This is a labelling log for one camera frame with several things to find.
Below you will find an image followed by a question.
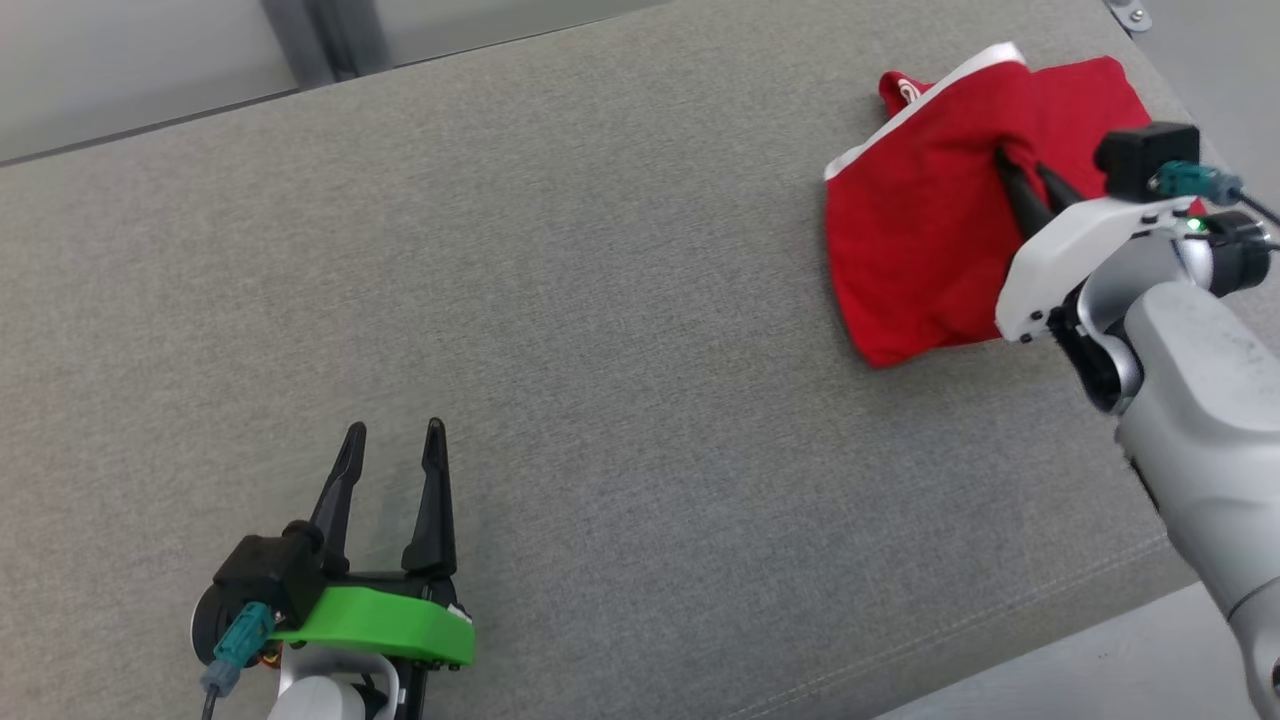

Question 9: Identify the grey fabric sofa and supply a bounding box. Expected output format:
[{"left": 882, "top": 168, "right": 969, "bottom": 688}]
[{"left": 0, "top": 0, "right": 1280, "bottom": 720}]

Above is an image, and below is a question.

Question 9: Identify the red shorts white trim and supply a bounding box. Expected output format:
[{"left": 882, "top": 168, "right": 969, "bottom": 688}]
[{"left": 823, "top": 42, "right": 1046, "bottom": 369}]

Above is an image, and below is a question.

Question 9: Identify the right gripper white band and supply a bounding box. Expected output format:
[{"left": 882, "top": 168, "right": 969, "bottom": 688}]
[{"left": 993, "top": 146, "right": 1206, "bottom": 343}]

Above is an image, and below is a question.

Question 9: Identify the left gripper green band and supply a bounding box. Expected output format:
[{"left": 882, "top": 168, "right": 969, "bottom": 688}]
[{"left": 268, "top": 417, "right": 477, "bottom": 669}]

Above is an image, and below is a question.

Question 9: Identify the red basketball jersey number 23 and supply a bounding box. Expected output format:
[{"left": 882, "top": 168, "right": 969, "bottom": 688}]
[{"left": 878, "top": 55, "right": 1206, "bottom": 216}]

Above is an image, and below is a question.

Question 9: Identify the left arm cable teal plug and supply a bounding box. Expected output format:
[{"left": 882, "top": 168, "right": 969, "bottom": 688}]
[{"left": 200, "top": 600, "right": 276, "bottom": 720}]

